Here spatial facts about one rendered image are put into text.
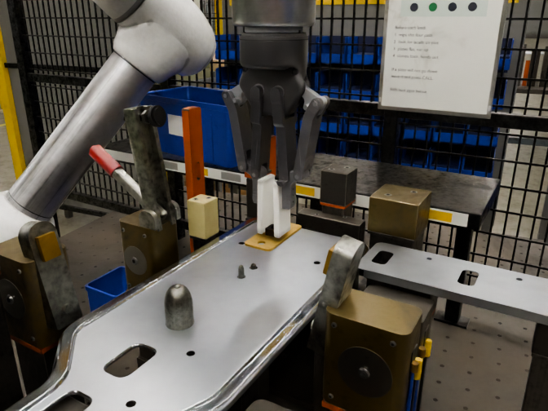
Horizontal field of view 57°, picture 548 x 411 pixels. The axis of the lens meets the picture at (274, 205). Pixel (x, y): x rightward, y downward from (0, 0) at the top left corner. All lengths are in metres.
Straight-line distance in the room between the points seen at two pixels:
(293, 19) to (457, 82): 0.58
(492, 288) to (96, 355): 0.49
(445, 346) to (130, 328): 0.70
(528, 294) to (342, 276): 0.29
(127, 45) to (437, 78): 0.61
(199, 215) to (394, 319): 0.37
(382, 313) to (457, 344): 0.60
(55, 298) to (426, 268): 0.48
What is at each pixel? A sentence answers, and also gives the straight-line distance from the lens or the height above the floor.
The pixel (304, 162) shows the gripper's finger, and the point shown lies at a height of 1.18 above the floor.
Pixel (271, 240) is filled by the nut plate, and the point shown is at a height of 1.07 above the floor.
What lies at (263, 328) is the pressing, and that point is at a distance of 0.58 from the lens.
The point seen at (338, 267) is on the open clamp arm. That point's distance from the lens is 0.51.
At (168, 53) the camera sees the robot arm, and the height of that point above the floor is 1.26.
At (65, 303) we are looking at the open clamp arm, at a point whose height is 1.01.
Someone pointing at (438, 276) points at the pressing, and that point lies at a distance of 0.72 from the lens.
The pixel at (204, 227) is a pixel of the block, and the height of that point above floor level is 1.03.
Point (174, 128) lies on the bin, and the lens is 1.17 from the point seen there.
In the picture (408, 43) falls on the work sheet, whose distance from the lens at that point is 1.08.
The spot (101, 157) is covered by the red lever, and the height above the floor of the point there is 1.13.
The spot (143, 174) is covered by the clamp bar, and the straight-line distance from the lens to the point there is 0.71.
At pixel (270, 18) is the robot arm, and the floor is 1.33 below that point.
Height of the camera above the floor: 1.33
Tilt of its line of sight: 21 degrees down
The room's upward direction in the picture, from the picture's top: straight up
